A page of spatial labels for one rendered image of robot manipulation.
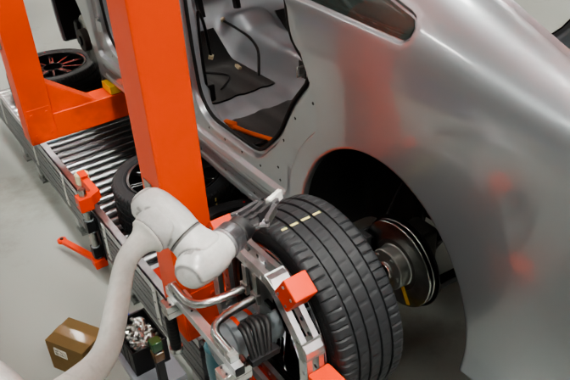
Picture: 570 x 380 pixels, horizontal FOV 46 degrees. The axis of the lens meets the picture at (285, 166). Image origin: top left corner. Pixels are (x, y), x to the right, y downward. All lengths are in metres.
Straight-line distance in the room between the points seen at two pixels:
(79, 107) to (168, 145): 2.06
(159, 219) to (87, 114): 2.53
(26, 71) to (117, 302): 2.49
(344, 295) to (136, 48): 0.90
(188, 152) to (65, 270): 1.92
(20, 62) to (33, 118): 0.33
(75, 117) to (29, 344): 1.35
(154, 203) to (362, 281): 0.63
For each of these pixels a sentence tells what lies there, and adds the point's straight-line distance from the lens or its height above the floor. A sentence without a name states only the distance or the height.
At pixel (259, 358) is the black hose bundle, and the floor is 0.98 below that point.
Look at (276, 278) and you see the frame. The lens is 1.89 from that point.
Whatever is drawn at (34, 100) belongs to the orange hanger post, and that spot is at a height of 0.79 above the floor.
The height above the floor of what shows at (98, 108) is 0.62.
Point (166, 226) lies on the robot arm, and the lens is 1.68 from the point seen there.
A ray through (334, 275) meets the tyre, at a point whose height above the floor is 1.11.
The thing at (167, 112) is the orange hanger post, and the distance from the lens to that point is 2.07.
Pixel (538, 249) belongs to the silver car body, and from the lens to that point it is 1.70.
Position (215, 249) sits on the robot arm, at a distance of 1.68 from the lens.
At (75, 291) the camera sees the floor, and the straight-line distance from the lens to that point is 3.79.
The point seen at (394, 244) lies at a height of 0.93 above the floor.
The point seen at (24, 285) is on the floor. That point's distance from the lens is 3.94.
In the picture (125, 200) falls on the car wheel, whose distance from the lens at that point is 3.47.
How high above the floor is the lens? 2.35
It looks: 31 degrees down
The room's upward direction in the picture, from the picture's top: 4 degrees counter-clockwise
